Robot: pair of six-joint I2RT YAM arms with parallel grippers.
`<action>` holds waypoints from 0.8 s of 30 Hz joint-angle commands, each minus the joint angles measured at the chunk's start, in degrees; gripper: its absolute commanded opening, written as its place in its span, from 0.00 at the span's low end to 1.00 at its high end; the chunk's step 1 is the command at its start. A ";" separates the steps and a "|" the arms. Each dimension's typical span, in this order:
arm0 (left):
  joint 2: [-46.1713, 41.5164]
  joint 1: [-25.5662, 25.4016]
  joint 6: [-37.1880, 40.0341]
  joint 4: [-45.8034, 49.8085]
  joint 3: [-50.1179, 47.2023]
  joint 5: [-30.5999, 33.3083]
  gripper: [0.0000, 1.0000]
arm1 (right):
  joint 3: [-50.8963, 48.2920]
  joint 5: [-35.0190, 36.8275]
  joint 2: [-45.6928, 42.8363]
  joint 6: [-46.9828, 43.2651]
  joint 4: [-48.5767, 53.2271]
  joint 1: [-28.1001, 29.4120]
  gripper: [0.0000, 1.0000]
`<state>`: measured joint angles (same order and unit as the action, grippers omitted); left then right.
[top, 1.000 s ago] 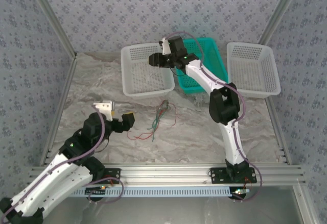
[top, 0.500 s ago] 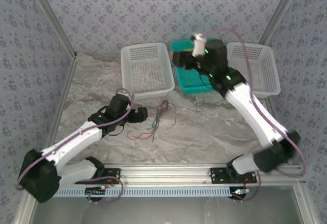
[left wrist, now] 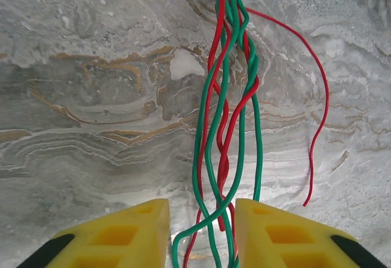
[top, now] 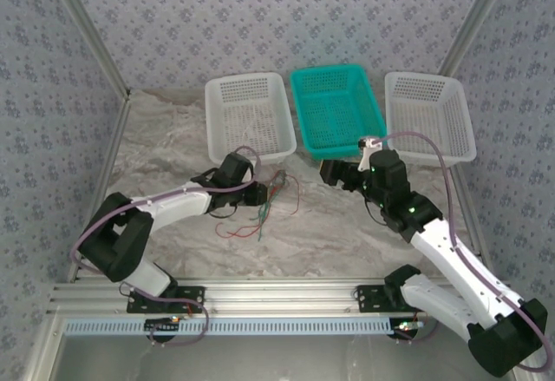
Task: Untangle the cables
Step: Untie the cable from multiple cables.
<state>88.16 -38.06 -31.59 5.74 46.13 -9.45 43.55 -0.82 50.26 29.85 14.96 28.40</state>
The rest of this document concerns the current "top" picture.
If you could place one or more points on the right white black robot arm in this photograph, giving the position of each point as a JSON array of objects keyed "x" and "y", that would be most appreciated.
[{"x": 451, "y": 259}]

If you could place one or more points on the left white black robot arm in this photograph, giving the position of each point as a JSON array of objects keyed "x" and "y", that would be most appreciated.
[{"x": 173, "y": 205}]

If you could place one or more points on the teal perforated plastic basket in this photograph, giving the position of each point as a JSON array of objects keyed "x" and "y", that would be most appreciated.
[{"x": 336, "y": 112}]

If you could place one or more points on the white perforated plastic basket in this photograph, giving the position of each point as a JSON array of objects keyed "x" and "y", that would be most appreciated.
[
  {"x": 249, "y": 107},
  {"x": 429, "y": 107}
]

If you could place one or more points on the small black control board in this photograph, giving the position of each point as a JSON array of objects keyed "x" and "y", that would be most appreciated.
[
  {"x": 407, "y": 331},
  {"x": 161, "y": 325}
]

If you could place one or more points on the grey metal sheet panel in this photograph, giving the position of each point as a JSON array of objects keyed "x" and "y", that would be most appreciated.
[{"x": 277, "y": 359}]

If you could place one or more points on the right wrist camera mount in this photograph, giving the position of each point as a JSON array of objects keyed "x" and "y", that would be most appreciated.
[{"x": 367, "y": 143}]

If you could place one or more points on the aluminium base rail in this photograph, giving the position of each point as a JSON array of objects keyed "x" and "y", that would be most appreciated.
[{"x": 277, "y": 296}]

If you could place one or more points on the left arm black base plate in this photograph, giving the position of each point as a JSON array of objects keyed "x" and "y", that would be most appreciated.
[{"x": 195, "y": 298}]

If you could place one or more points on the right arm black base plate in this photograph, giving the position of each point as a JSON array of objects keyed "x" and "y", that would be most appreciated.
[{"x": 373, "y": 298}]

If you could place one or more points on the aluminium frame post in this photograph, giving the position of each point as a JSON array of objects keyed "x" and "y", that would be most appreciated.
[
  {"x": 89, "y": 29},
  {"x": 474, "y": 21}
]

